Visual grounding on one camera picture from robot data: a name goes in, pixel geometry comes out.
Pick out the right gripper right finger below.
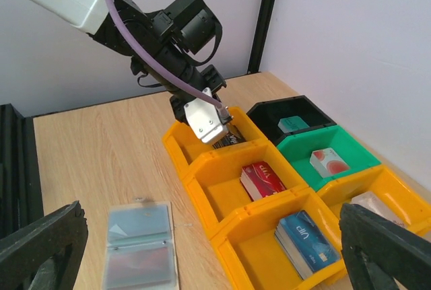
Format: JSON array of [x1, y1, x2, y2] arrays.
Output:
[[339, 203, 430, 289]]

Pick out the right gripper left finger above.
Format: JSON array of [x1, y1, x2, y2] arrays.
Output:
[[1, 201, 88, 289]]

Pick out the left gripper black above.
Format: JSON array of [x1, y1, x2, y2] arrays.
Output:
[[168, 64, 228, 124]]

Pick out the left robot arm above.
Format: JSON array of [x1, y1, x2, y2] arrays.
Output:
[[30, 0, 230, 123]]

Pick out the white pink card stack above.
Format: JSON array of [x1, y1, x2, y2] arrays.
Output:
[[350, 191, 406, 228]]

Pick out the black card stack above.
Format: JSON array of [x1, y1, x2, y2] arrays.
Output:
[[212, 124, 246, 149]]

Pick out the blue card stack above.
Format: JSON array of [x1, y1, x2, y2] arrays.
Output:
[[274, 210, 341, 280]]

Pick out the teal card stack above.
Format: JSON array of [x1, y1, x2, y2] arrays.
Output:
[[277, 116, 309, 133]]

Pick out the white red card stack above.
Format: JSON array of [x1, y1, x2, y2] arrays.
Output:
[[309, 147, 350, 178]]

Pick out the yellow bin back right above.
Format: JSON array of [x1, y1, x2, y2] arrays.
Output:
[[317, 165, 430, 236]]

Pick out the yellow bin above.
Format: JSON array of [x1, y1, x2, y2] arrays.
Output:
[[162, 106, 267, 180], [317, 165, 430, 236], [182, 139, 308, 240], [211, 188, 347, 289]]

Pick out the yellow bin front left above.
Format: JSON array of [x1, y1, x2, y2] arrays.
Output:
[[162, 106, 267, 180]]

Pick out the black storage bin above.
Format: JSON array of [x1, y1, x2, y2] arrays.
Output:
[[247, 95, 336, 145]]

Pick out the yellow bin front middle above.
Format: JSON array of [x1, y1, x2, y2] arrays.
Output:
[[182, 139, 308, 240]]

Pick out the green storage bin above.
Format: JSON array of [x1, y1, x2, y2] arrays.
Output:
[[277, 125, 381, 192]]

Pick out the yellow bin front right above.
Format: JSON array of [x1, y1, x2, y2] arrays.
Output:
[[211, 188, 347, 289]]

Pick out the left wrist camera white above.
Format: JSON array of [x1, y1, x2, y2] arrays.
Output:
[[184, 98, 233, 145]]

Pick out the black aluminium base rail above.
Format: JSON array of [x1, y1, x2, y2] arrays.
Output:
[[1, 104, 44, 238]]

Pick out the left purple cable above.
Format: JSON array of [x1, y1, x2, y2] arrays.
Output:
[[77, 0, 223, 109]]

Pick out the black frame post left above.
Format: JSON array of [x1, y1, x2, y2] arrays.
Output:
[[247, 0, 275, 74]]

